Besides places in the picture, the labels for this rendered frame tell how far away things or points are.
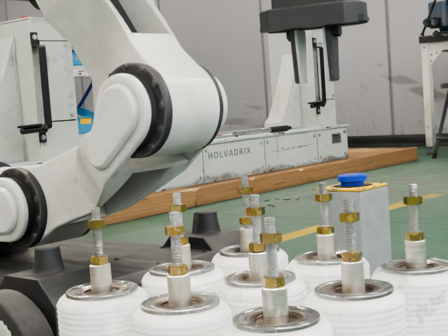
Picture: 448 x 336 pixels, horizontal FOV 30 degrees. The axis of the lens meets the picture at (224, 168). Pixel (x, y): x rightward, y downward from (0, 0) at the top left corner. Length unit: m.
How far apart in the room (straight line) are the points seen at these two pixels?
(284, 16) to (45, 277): 0.52
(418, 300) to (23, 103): 2.53
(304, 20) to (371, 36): 5.67
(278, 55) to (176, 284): 3.92
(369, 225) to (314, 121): 3.43
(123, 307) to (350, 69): 5.92
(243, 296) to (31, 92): 2.43
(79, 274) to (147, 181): 0.23
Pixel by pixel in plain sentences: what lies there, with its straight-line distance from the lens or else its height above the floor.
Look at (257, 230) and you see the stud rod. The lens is 0.88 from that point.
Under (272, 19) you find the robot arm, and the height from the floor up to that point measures 0.53.
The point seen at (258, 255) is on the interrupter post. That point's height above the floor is 0.28.
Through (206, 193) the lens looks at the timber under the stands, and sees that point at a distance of 3.62.
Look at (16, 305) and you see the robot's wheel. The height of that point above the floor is 0.19.
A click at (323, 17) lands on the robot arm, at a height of 0.53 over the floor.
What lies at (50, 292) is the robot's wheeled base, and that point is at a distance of 1.20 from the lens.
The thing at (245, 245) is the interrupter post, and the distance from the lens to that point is 1.04.
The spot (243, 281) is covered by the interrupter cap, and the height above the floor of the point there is 0.25.
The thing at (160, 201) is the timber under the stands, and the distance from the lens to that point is 3.41.
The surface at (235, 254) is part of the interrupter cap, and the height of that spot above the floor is 0.25.
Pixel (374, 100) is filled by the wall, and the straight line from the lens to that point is 6.60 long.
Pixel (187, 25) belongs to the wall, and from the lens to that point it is 7.77.
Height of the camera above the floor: 0.44
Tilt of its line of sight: 5 degrees down
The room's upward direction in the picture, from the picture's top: 4 degrees counter-clockwise
